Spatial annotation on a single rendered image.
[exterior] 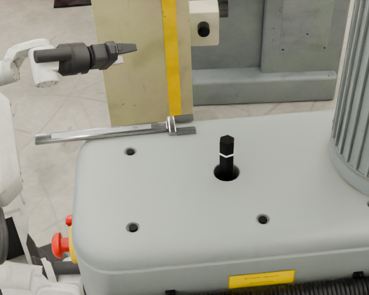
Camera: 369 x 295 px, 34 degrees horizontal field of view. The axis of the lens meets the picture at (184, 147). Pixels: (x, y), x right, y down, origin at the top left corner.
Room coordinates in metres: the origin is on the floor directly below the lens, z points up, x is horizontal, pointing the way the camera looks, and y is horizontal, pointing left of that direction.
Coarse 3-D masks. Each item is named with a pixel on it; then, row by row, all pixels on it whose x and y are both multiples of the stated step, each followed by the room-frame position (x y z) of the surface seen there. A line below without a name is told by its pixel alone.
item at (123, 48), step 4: (120, 44) 1.41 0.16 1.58; (124, 44) 1.42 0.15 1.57; (128, 44) 1.42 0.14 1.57; (132, 44) 1.43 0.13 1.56; (120, 48) 1.40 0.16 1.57; (124, 48) 1.41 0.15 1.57; (128, 48) 1.41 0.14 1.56; (132, 48) 1.42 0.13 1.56; (136, 48) 1.43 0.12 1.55; (120, 52) 1.40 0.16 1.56; (124, 52) 1.40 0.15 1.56; (128, 52) 1.41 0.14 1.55
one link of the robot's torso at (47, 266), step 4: (44, 260) 1.08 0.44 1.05; (44, 264) 1.07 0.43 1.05; (48, 264) 1.08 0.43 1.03; (48, 268) 1.05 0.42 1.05; (52, 268) 1.07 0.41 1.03; (48, 272) 1.04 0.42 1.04; (52, 272) 1.05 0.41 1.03; (48, 276) 1.03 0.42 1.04; (52, 276) 1.04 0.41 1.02; (52, 280) 1.03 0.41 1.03; (56, 280) 1.04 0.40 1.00
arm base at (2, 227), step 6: (0, 210) 0.86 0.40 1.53; (0, 216) 0.84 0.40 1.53; (0, 222) 0.82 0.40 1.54; (0, 228) 0.80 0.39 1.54; (6, 228) 0.81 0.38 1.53; (0, 234) 0.79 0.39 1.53; (6, 234) 0.80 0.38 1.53; (0, 240) 0.78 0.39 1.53; (6, 240) 0.78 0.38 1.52; (0, 246) 0.77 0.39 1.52; (6, 246) 0.77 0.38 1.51; (0, 252) 0.76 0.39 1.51; (6, 252) 0.77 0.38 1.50; (0, 258) 0.76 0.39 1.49; (0, 264) 0.76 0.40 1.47
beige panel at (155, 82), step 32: (96, 0) 2.29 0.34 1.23; (128, 0) 2.30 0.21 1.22; (160, 0) 2.31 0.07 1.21; (96, 32) 2.29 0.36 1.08; (128, 32) 2.30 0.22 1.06; (160, 32) 2.31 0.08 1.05; (128, 64) 2.30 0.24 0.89; (160, 64) 2.31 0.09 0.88; (128, 96) 2.30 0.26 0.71; (160, 96) 2.30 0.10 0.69; (192, 96) 2.32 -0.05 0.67
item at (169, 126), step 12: (168, 120) 0.70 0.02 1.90; (180, 120) 0.70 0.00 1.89; (192, 120) 0.70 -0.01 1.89; (60, 132) 0.69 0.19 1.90; (72, 132) 0.68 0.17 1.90; (84, 132) 0.68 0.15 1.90; (96, 132) 0.68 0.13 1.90; (108, 132) 0.68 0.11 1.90; (120, 132) 0.68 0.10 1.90; (132, 132) 0.68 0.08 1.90; (144, 132) 0.68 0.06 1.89; (156, 132) 0.68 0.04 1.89; (180, 132) 0.67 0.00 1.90; (192, 132) 0.67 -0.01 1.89; (36, 144) 0.67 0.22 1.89
